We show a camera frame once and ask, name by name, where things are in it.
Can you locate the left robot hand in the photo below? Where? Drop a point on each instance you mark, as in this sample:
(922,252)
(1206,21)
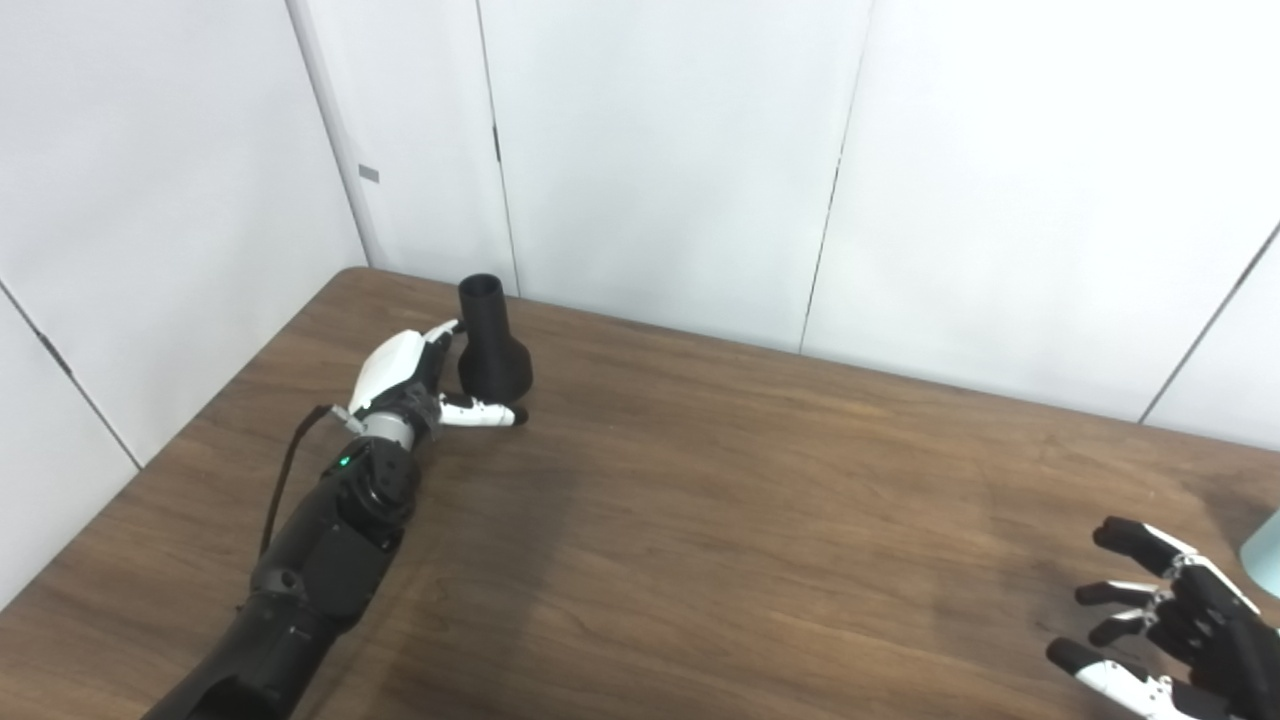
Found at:
(390,365)

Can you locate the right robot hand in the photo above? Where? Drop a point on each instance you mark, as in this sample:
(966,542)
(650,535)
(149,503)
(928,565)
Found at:
(1225,640)

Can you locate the black nozzle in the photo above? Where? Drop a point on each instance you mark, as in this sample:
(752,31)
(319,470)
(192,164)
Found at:
(495,360)

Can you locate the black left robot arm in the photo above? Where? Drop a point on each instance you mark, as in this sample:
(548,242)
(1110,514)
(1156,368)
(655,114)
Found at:
(320,560)

